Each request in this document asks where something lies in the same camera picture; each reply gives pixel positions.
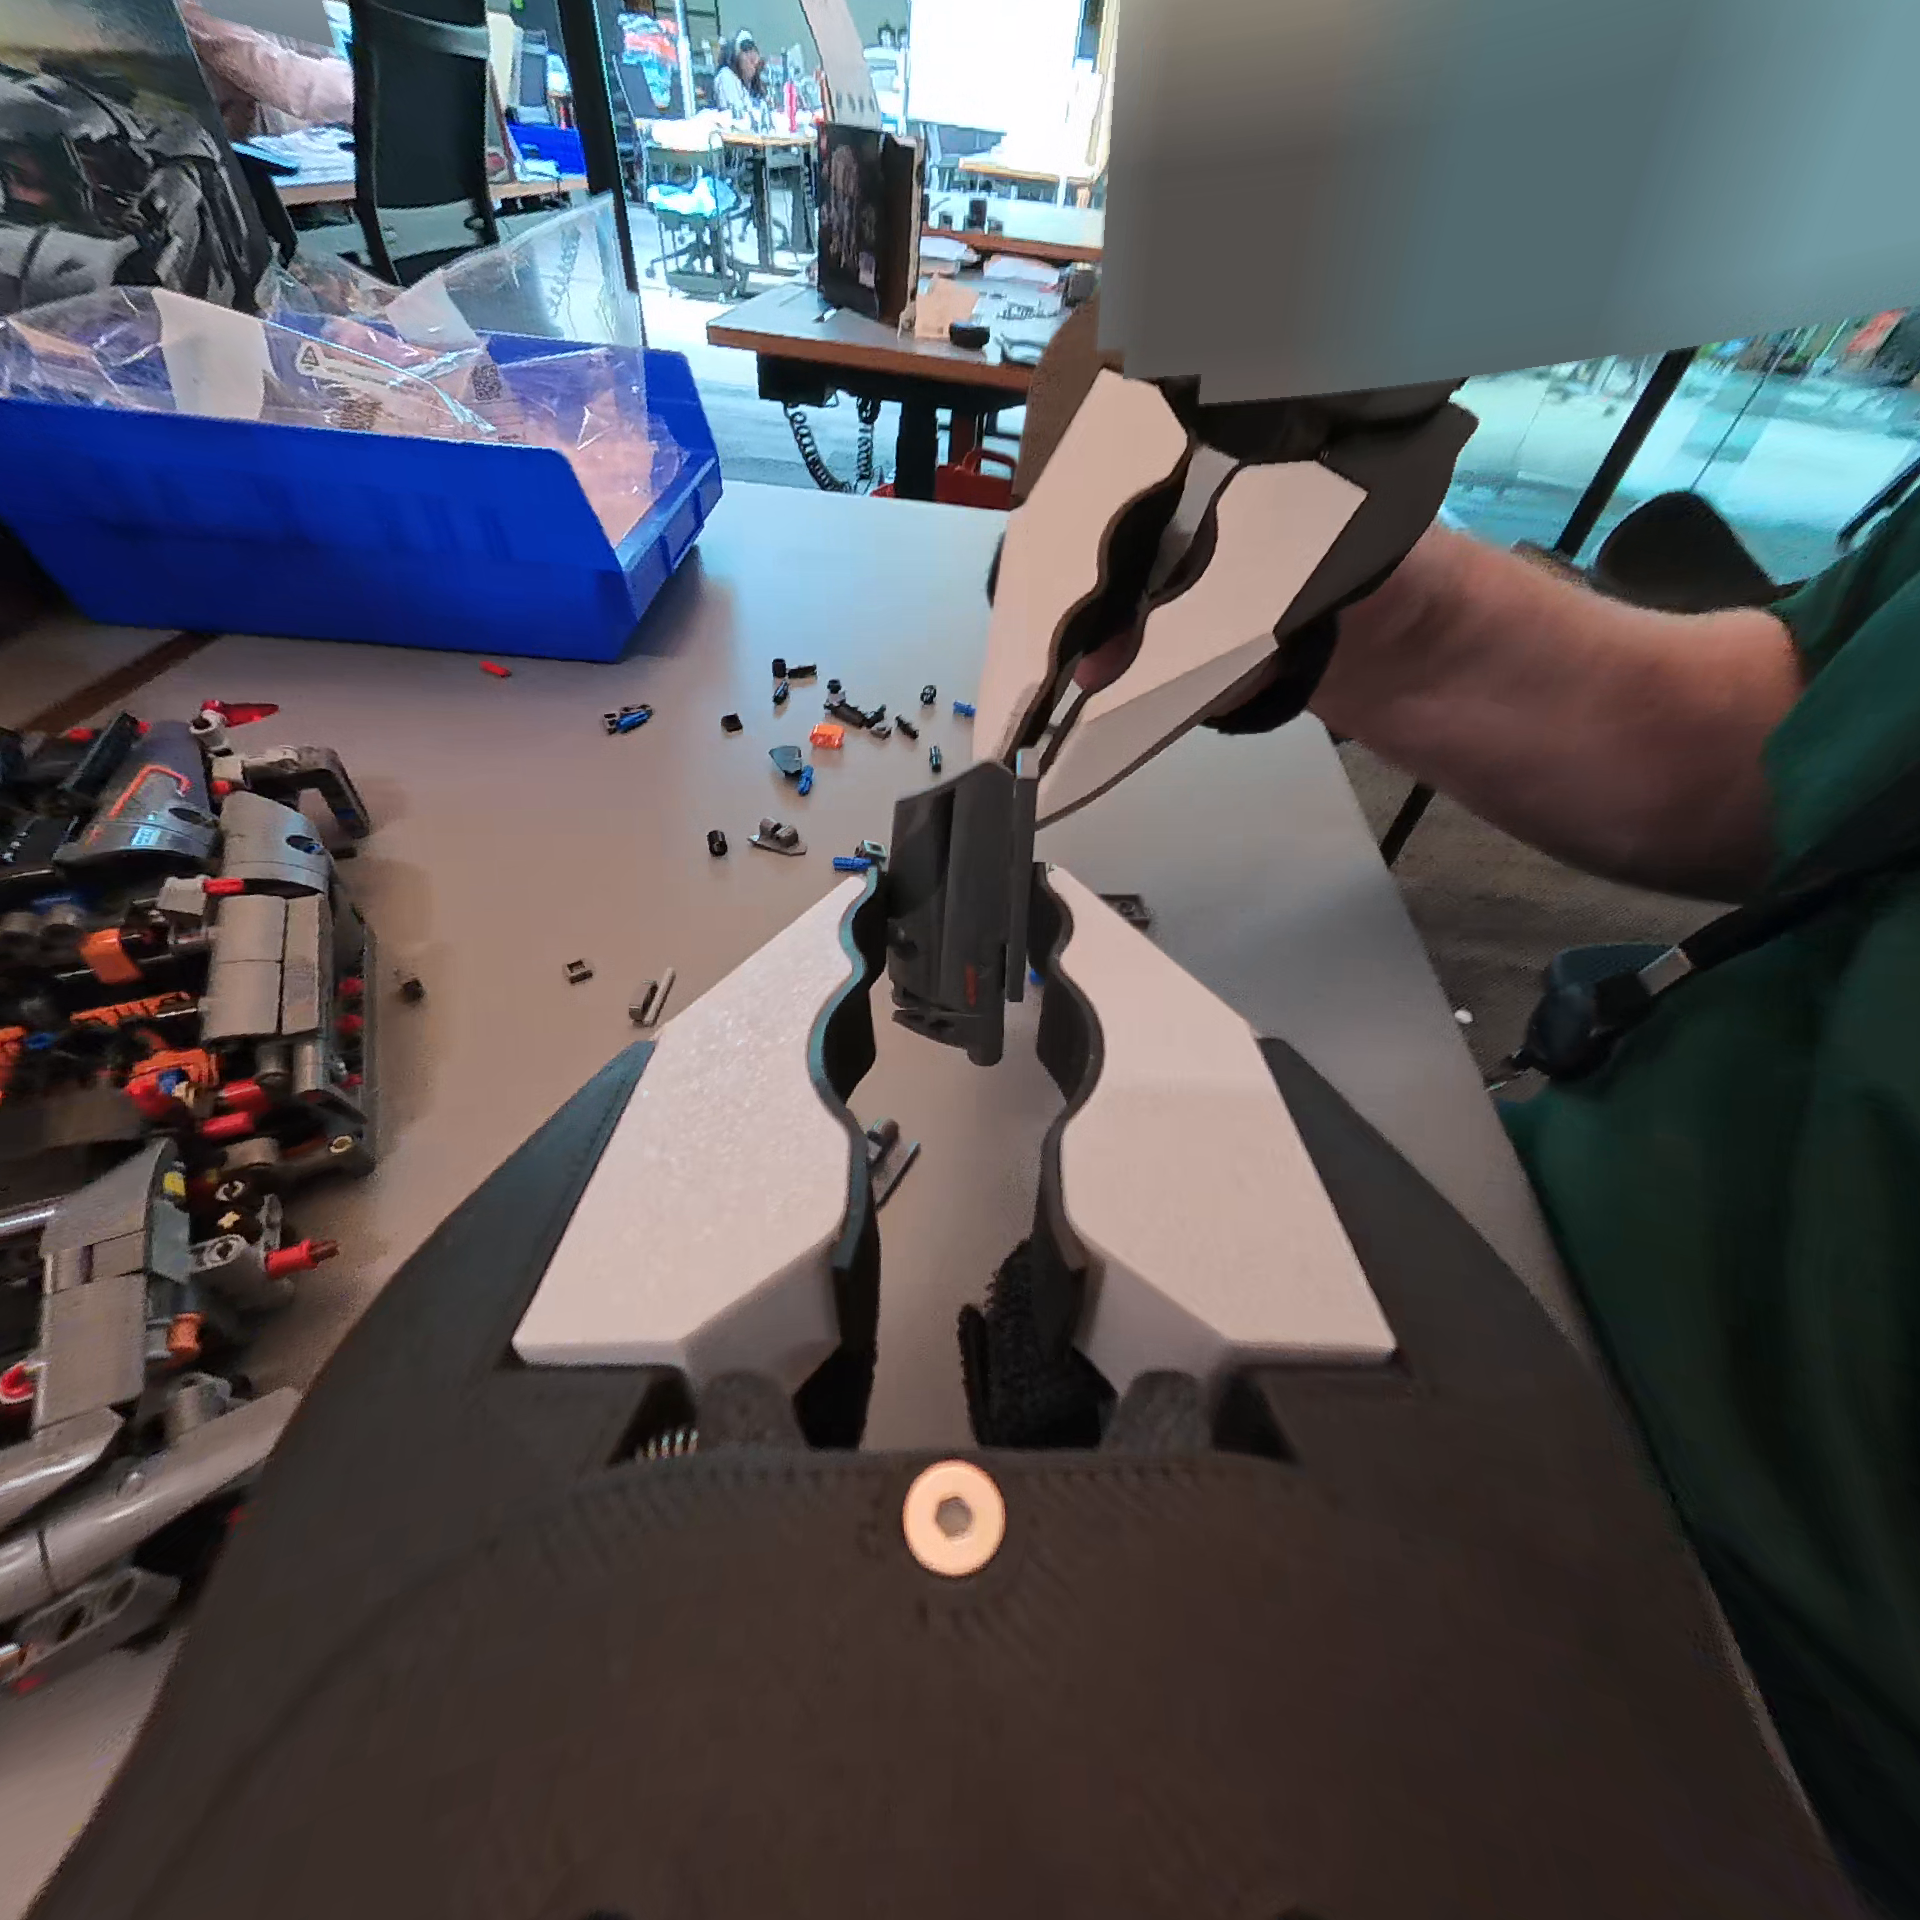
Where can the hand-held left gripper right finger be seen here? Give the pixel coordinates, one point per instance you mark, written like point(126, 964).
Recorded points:
point(1215, 1202)

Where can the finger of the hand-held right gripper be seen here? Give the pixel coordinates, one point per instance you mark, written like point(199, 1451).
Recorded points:
point(1059, 525)
point(1273, 539)

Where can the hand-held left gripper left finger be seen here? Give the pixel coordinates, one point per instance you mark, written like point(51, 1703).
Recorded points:
point(690, 1202)

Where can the grey lego panel assembly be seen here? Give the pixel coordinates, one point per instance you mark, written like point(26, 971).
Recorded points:
point(946, 900)

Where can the person's right forearm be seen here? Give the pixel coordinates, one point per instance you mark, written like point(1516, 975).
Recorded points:
point(1620, 719)

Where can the scattered loose lego pieces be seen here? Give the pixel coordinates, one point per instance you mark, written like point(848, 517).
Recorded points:
point(824, 735)

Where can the grey lego car model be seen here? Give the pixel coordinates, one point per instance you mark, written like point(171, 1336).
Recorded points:
point(227, 961)

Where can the black lego set box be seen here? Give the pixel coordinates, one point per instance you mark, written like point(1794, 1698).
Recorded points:
point(106, 165)

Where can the person's right hand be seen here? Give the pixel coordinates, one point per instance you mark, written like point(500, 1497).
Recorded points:
point(1393, 644)

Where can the red bag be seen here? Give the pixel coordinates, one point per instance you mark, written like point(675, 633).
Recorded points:
point(976, 479)

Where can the black mesh office chair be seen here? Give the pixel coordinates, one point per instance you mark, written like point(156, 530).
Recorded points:
point(1679, 561)

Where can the wooden office desk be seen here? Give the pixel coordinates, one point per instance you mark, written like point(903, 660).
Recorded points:
point(839, 336)

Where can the black display box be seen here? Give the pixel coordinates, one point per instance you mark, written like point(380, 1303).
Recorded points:
point(862, 225)

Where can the blue storage crate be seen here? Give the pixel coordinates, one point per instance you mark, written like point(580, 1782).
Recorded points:
point(546, 150)

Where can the crumpled clear plastic bags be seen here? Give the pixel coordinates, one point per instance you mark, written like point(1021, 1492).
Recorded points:
point(375, 343)

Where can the blue plastic bin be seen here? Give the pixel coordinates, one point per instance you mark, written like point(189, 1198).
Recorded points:
point(298, 539)

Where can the black metal post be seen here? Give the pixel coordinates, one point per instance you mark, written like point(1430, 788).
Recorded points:
point(603, 150)

